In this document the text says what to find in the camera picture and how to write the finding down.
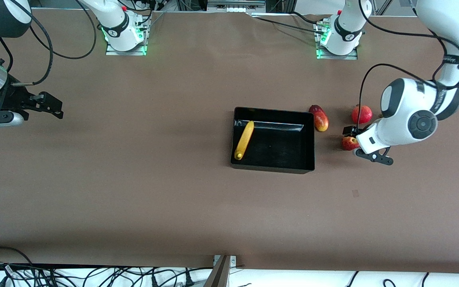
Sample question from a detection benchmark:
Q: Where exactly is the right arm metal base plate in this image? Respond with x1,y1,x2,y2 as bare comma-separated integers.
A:
105,40,147,55

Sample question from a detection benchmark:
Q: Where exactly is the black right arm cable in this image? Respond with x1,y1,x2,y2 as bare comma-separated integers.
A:
0,0,97,86

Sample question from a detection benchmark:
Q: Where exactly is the red yellow apple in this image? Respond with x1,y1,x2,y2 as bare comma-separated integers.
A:
341,136,360,151

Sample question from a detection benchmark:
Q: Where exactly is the grey metal equipment box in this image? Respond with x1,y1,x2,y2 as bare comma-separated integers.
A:
207,0,266,13

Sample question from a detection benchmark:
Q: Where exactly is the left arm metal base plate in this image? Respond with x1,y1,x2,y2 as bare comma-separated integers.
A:
316,47,358,60

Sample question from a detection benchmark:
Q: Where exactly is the long black base cable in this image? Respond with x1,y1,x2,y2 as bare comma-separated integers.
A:
251,15,324,34

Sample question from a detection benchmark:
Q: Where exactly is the short black base cable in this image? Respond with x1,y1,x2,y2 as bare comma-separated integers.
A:
291,11,326,25

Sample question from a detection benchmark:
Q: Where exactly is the red pomegranate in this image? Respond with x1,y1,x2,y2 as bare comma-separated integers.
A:
351,104,373,125

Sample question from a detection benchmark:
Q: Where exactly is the black plastic box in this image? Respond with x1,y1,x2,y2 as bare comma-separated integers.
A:
230,106,316,175

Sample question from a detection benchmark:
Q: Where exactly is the yellow banana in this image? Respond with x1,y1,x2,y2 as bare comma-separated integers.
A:
234,121,255,161

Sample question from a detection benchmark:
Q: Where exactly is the dark metal profile bar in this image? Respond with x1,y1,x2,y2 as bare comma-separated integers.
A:
204,255,230,287

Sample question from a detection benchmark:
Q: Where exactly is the small metal table bracket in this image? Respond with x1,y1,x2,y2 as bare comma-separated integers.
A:
214,255,237,267

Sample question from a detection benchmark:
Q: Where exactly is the red yellow mango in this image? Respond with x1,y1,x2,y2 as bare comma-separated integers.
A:
308,105,329,132

